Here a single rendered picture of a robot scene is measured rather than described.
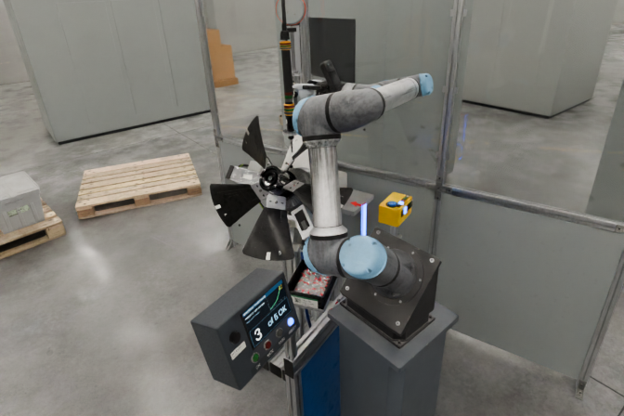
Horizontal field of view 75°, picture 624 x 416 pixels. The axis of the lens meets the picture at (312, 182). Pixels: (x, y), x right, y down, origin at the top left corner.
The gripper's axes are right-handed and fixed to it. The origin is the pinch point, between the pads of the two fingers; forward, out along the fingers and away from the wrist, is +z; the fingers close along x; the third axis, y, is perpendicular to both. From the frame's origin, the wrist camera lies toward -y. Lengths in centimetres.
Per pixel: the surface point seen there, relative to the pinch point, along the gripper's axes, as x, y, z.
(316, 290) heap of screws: -18, 81, -17
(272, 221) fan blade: -12, 59, 11
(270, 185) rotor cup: -6.8, 44.8, 14.9
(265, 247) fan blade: -20, 68, 9
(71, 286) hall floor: -39, 163, 202
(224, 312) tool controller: -76, 42, -32
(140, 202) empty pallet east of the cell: 64, 156, 270
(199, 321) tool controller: -81, 43, -28
